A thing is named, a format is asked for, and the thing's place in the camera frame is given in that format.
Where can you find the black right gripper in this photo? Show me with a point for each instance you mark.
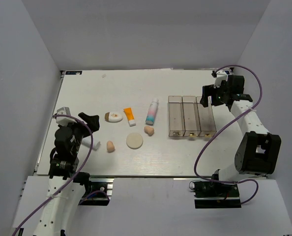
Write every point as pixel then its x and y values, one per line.
pixel 210 90

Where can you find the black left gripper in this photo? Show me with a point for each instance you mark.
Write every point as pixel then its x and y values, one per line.
pixel 92 121

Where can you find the white spray bottle clear cap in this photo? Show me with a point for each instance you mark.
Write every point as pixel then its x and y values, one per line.
pixel 92 143

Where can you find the pink teal gradient spray bottle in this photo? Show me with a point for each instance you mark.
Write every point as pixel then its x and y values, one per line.
pixel 152 111

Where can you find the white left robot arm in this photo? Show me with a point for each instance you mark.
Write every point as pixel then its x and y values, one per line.
pixel 67 183

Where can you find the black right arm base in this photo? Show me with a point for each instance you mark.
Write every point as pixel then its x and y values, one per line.
pixel 211 195

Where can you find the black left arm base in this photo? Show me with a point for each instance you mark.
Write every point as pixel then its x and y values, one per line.
pixel 98 190

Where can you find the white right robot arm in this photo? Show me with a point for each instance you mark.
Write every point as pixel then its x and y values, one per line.
pixel 258 151

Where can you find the beige makeup sponge left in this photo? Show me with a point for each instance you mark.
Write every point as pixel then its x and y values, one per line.
pixel 110 147

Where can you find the beige makeup sponge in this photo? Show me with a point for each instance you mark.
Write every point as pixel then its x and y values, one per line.
pixel 149 130
pixel 110 147

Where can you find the beige makeup sponge right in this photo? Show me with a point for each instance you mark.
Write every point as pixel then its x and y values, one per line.
pixel 149 130

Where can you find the white oval compact bottle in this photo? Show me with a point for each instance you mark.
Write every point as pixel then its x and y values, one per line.
pixel 113 117

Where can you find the clear organizer bin right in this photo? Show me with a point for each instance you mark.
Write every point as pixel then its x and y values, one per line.
pixel 206 117

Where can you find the clear organizer bin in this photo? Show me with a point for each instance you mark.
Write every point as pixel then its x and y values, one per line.
pixel 191 117
pixel 206 117
pixel 175 116

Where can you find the clear organizer bin middle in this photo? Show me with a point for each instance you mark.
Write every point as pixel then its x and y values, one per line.
pixel 191 117

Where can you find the orange cream tube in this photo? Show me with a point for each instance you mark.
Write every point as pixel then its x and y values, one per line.
pixel 130 117

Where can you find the clear organizer bin left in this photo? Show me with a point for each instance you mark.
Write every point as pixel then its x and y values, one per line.
pixel 175 116

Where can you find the round beige powder puff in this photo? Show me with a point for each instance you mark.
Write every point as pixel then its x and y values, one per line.
pixel 134 140

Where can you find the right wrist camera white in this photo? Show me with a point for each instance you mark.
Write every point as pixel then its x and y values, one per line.
pixel 220 75

